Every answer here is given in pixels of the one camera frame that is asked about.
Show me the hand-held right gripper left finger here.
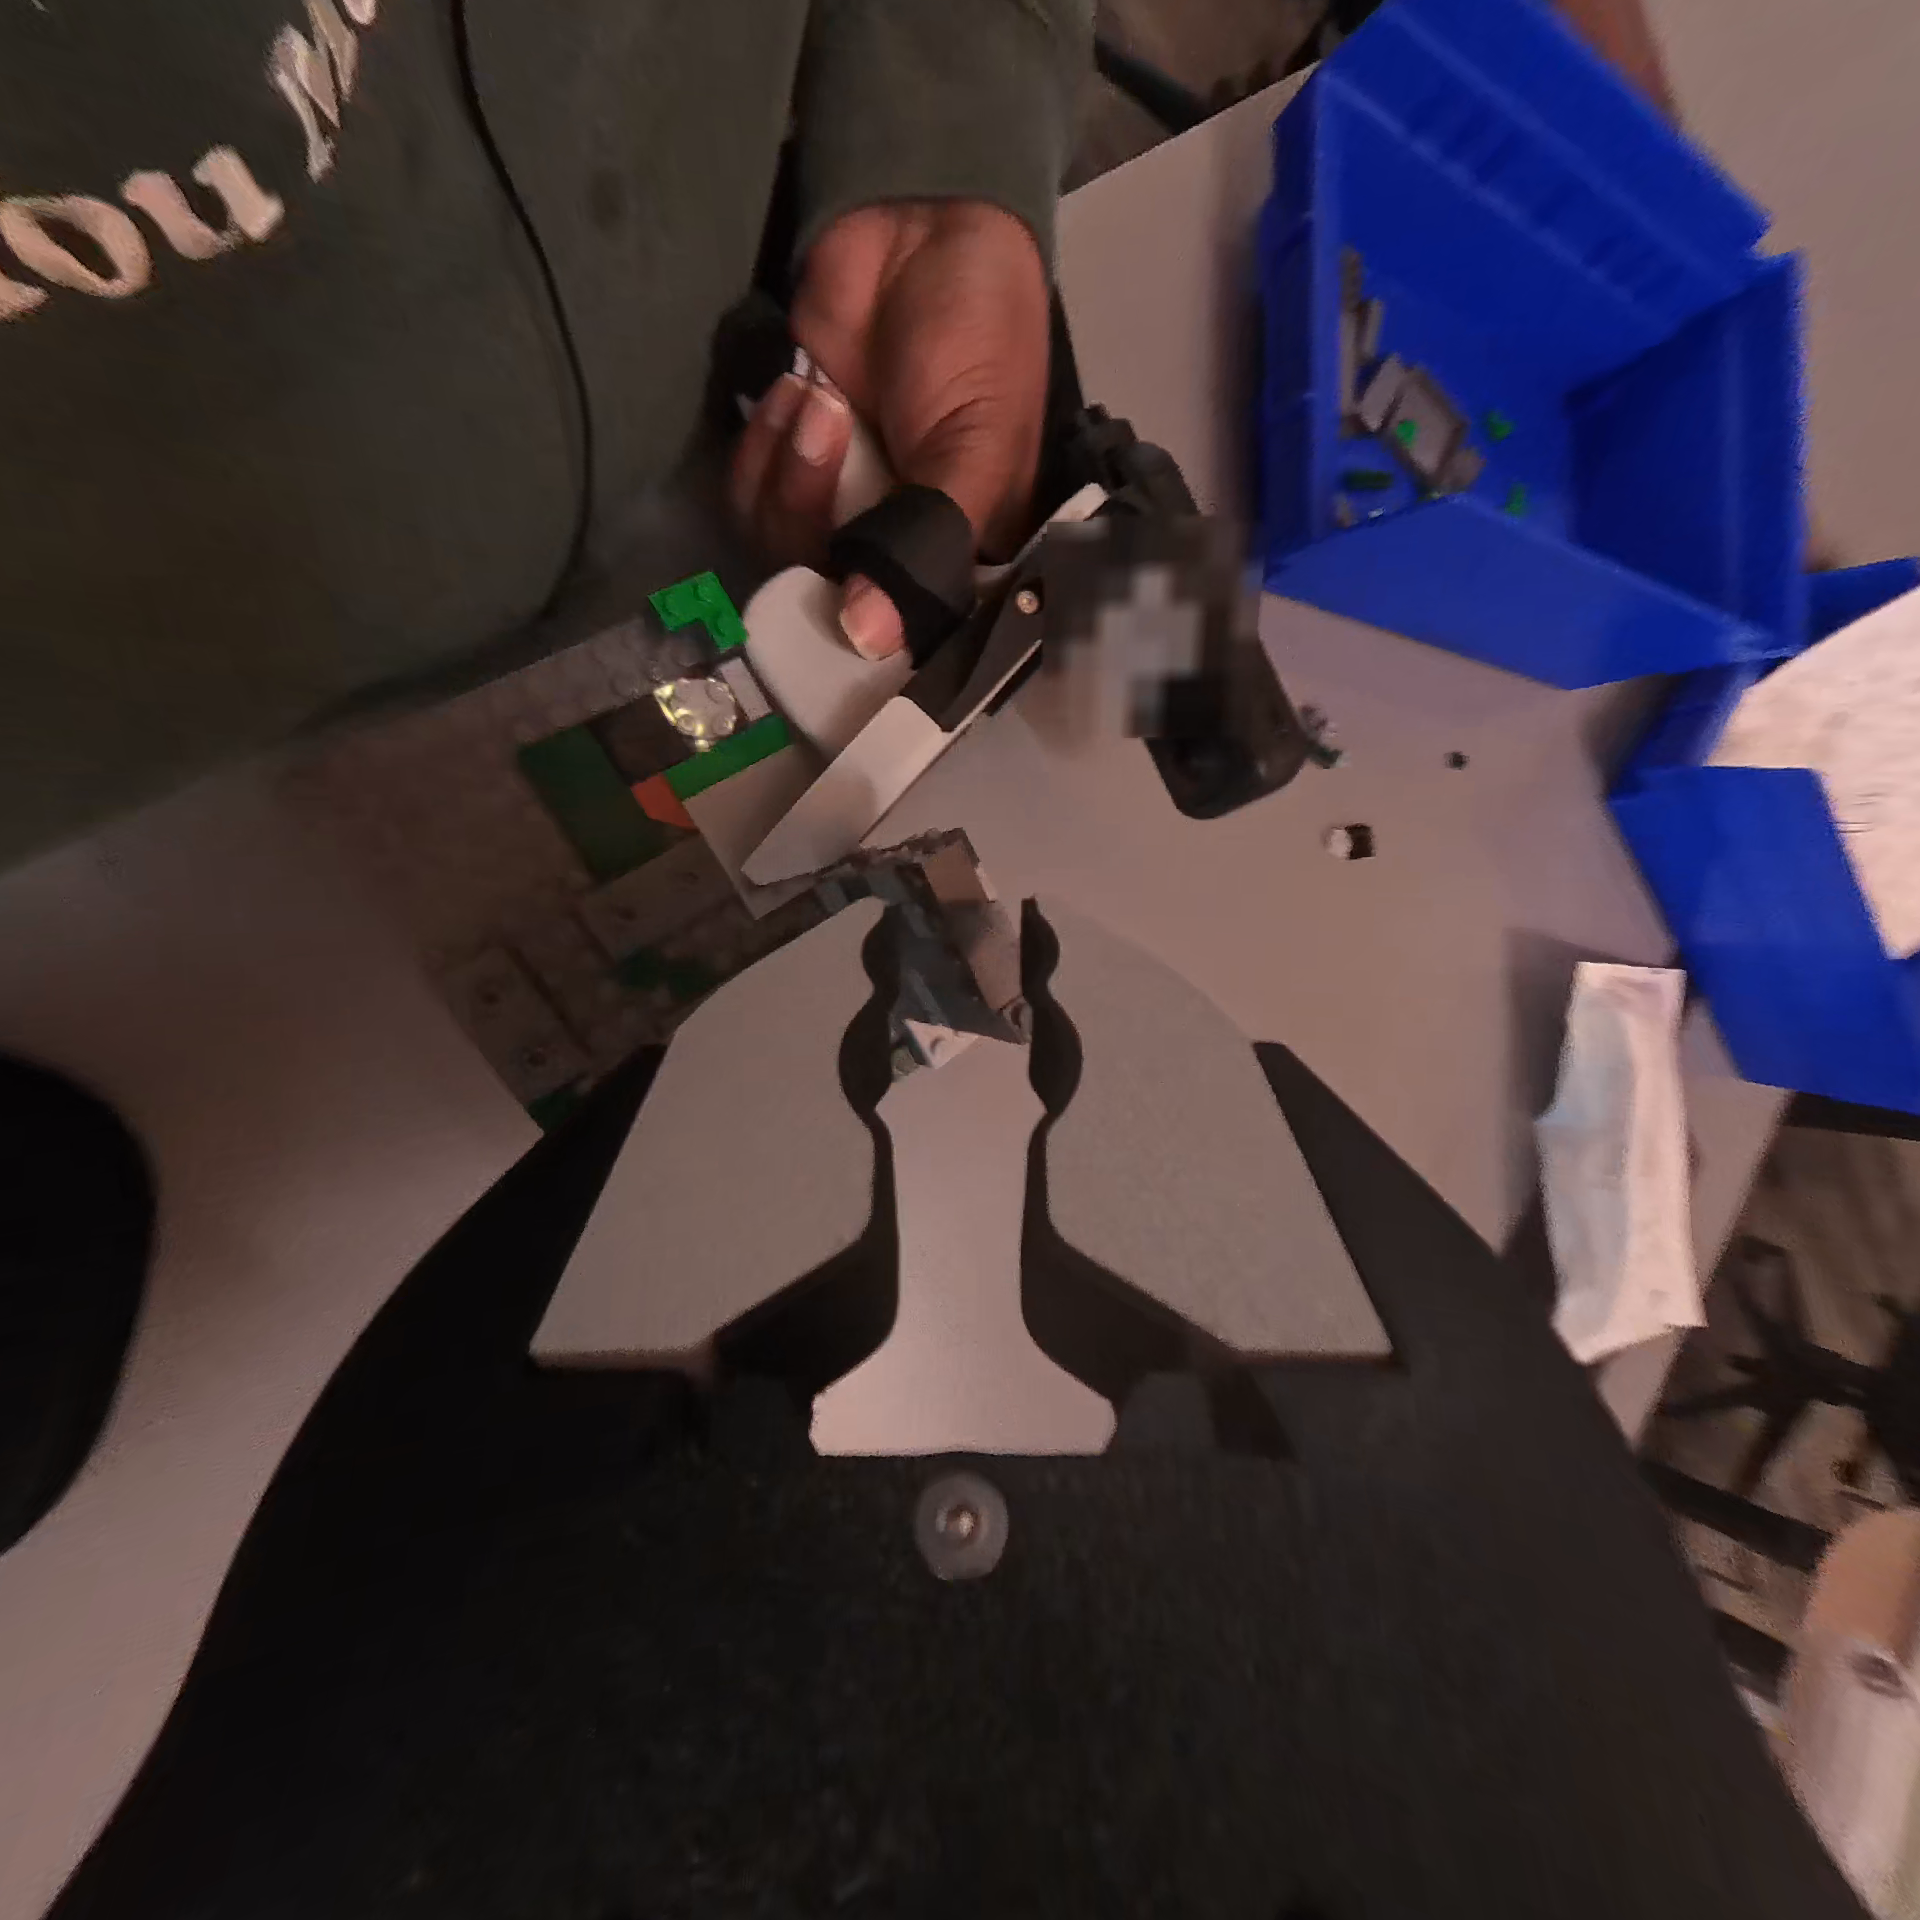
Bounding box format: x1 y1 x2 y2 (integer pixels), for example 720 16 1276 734
528 907 902 1376

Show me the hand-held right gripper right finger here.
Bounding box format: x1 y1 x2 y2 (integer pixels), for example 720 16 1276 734
1021 895 1401 1368

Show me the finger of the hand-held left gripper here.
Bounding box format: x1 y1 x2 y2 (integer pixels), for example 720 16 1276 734
739 656 1049 890

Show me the grey brick wall assembly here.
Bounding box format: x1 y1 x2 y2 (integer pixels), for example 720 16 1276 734
817 824 1038 1075

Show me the grey studded brick baseplate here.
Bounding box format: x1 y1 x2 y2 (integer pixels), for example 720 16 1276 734
426 570 902 1129

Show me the person's left forearm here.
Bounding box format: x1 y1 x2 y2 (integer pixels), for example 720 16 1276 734
787 0 1105 281

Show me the person's left hand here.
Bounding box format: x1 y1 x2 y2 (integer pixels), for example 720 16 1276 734
730 203 1060 666

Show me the pile of loose bricks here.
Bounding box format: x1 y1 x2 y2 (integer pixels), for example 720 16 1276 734
1327 247 1541 534

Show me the blue storage bin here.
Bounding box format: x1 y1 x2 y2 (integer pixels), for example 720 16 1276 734
1605 554 1920 1120
1252 0 1810 692

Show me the white crumpled paper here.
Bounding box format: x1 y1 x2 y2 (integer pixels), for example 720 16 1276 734
1710 600 1920 963

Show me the thin black cable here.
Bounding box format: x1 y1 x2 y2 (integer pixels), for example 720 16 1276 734
450 0 595 505

